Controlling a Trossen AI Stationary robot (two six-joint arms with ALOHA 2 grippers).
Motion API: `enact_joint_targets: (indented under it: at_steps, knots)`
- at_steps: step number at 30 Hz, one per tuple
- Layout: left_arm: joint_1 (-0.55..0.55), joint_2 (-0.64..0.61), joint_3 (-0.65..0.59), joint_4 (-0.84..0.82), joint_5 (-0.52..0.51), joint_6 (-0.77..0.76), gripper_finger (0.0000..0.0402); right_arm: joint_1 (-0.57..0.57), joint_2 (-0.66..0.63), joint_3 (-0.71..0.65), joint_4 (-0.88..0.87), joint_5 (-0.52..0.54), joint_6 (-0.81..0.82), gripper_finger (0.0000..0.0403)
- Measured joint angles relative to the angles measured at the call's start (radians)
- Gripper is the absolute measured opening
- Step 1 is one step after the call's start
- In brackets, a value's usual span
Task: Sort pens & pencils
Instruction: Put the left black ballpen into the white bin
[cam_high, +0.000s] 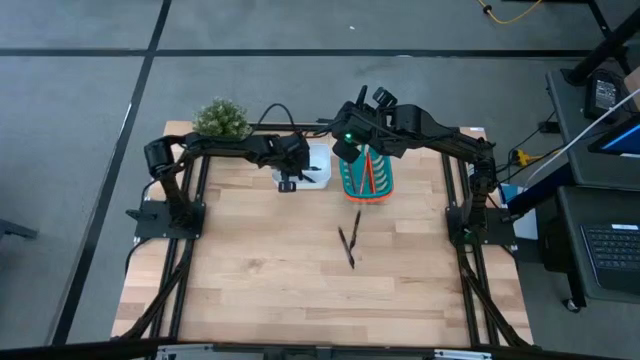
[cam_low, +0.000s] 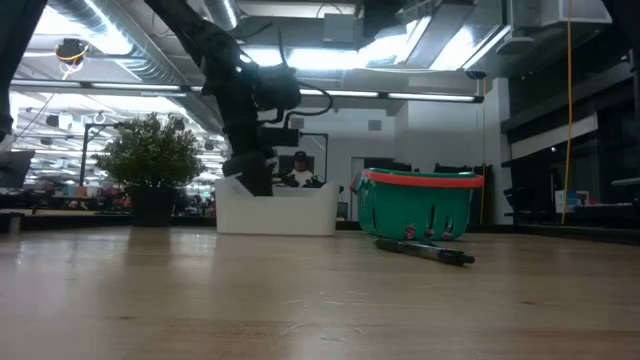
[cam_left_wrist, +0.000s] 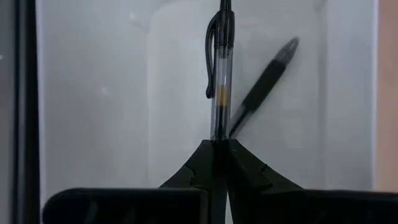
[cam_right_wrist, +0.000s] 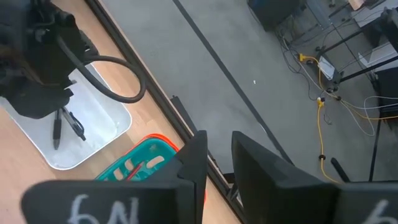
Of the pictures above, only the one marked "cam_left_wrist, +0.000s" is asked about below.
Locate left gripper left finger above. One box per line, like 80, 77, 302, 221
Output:
43, 139, 215, 224

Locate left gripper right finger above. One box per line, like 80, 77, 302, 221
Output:
228, 139, 398, 224

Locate black pen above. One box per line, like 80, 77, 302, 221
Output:
204, 0, 236, 144
228, 36, 300, 139

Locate white plastic bin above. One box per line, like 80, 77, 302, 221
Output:
34, 0, 379, 224

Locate black aluminium table frame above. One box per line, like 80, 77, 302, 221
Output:
12, 0, 42, 224

